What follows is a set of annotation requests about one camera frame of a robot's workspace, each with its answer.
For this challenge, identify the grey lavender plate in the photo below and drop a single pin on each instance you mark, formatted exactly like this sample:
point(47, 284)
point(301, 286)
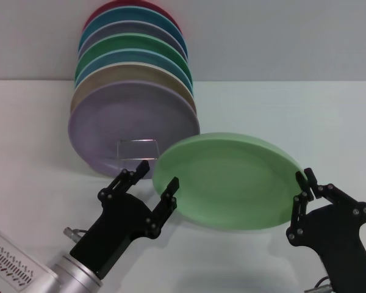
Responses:
point(134, 29)

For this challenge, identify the purple plate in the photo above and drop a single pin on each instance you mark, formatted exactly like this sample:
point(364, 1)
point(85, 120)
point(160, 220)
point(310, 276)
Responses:
point(125, 116)

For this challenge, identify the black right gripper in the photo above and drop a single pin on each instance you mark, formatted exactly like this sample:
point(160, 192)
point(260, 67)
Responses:
point(338, 244)

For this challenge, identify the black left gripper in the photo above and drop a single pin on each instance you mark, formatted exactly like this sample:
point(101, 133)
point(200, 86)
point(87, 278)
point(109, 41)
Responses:
point(116, 226)

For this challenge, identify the white vented wrist camera box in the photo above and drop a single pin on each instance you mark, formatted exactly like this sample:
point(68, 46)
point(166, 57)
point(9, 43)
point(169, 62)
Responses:
point(15, 259)

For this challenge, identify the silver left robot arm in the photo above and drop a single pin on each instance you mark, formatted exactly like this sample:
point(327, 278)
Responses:
point(73, 274)

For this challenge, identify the light blue plate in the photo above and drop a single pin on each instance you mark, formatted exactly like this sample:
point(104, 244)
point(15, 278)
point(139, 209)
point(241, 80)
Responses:
point(125, 56)

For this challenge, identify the light green plate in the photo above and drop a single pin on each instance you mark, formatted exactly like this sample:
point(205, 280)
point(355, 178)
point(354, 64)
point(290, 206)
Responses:
point(231, 183)

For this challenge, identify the red plate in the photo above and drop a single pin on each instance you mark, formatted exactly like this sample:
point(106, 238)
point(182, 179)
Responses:
point(100, 9)

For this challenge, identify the dark green plate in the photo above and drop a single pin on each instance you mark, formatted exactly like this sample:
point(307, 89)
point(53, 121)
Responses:
point(125, 42)

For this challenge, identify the teal plate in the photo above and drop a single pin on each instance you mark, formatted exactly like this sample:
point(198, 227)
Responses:
point(125, 16)

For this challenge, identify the beige plate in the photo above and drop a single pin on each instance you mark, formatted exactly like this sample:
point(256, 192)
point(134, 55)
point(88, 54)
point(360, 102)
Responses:
point(125, 73)

